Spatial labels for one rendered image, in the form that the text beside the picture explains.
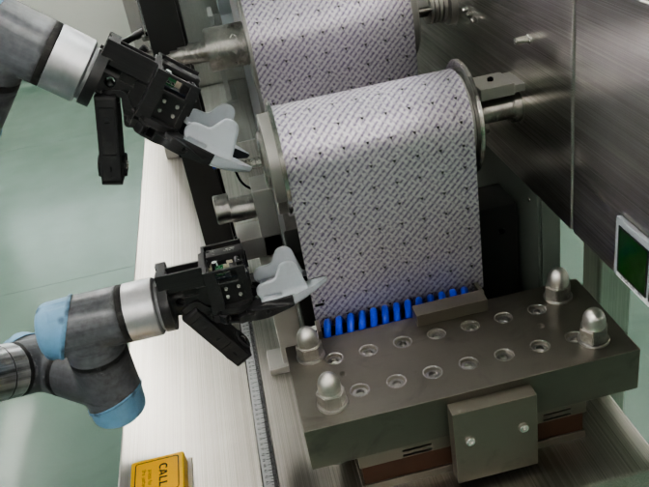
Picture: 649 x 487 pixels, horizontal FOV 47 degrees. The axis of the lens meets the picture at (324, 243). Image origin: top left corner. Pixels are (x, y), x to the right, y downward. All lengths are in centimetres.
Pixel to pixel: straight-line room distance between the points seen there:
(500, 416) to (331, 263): 28
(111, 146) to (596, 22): 54
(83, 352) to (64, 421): 174
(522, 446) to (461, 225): 28
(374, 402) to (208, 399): 34
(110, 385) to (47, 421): 174
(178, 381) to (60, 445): 146
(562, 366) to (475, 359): 10
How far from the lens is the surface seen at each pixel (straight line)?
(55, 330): 98
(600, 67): 81
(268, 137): 91
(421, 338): 97
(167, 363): 124
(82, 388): 104
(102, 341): 98
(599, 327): 93
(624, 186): 81
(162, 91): 87
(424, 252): 100
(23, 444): 271
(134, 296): 96
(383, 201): 95
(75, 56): 87
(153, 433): 113
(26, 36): 87
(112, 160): 92
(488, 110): 100
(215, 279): 93
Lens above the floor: 163
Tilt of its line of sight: 30 degrees down
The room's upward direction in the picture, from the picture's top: 10 degrees counter-clockwise
